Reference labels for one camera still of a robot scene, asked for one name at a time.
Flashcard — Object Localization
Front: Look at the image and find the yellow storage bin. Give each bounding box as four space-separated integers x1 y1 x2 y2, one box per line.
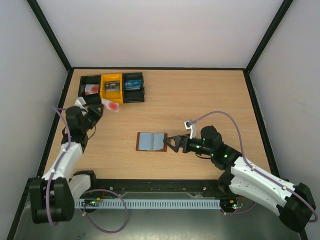
99 73 124 104

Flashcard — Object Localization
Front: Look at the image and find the brown leather card holder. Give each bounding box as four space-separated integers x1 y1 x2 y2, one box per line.
135 132 168 152

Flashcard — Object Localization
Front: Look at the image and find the black enclosure frame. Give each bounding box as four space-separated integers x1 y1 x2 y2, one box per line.
4 0 310 240

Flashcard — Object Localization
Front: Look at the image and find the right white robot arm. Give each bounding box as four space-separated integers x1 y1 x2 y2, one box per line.
163 125 316 233

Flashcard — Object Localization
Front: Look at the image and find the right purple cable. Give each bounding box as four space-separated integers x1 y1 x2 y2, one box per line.
189 111 318 223

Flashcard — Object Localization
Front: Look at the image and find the black storage bin left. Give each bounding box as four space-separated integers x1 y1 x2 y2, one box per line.
77 75 102 104

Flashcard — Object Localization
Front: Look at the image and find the white slotted cable duct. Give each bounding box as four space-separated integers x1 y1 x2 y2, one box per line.
74 199 221 210

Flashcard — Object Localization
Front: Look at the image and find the blue VIP card stack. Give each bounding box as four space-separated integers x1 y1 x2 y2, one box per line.
124 79 143 91

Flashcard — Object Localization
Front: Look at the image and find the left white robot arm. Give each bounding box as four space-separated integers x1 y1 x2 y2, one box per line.
29 102 104 226

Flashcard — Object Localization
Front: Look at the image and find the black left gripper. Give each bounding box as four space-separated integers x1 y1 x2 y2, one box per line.
81 103 104 132

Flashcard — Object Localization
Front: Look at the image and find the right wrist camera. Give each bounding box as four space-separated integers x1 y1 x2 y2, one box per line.
184 120 197 139

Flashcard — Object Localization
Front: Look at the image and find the red white card stack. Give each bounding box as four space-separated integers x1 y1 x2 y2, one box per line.
84 84 100 96

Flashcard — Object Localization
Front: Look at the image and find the black storage bin right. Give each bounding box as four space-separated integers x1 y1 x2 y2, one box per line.
122 72 145 104

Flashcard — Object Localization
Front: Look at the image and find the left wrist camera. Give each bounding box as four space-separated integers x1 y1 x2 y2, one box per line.
74 96 87 109

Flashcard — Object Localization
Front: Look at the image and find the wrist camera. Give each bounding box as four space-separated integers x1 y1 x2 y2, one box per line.
184 120 197 139
74 96 87 109

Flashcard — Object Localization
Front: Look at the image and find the black storage bin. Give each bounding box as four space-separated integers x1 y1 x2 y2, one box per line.
122 72 145 104
77 75 102 104

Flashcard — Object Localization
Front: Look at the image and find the black VIP card stack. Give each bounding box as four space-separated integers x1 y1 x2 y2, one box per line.
104 80 121 92

